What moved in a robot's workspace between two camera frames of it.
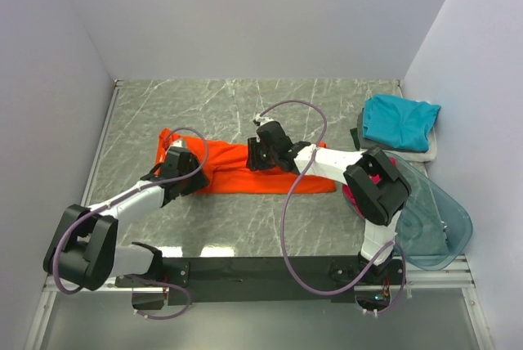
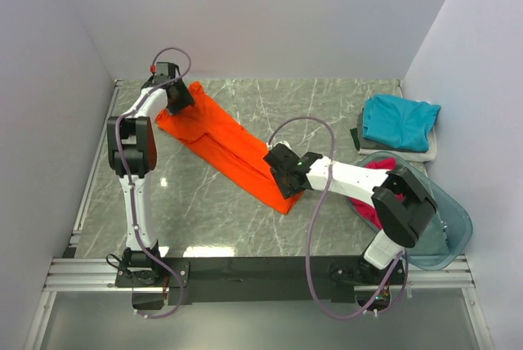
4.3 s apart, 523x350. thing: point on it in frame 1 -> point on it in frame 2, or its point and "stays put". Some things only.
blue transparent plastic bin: [434, 229] stays put
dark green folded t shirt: [355, 136] stays put
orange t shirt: [225, 165] -> [208, 127]
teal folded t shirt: [398, 123] stays put
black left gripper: [199, 181] -> [186, 99]
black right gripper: [253, 162] -> [286, 191]
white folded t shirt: [430, 154] stays put
